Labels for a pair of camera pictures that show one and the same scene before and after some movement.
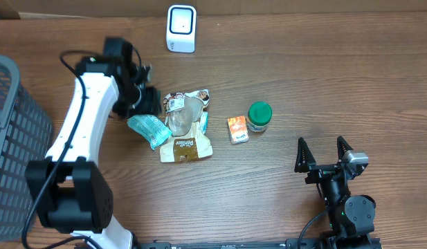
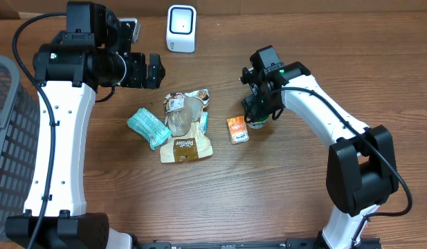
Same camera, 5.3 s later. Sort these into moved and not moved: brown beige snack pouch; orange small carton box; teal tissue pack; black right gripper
Moved: black right gripper
Not moved: brown beige snack pouch; orange small carton box; teal tissue pack
